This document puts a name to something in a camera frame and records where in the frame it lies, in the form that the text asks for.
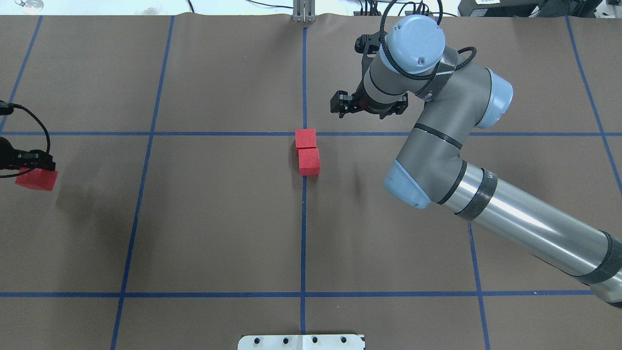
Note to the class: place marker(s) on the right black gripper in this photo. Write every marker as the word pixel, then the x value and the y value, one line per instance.
pixel 360 104

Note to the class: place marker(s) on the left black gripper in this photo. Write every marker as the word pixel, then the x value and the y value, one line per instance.
pixel 29 159

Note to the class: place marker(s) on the red block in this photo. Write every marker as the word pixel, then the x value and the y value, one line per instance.
pixel 305 139
pixel 309 161
pixel 38 179

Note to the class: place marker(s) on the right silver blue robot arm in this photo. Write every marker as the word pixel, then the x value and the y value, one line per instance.
pixel 458 96

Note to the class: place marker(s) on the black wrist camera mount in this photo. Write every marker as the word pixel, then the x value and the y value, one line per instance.
pixel 368 44

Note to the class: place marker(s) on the aluminium frame post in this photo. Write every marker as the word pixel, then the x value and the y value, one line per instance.
pixel 304 11

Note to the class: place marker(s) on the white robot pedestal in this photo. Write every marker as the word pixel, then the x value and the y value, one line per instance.
pixel 303 342

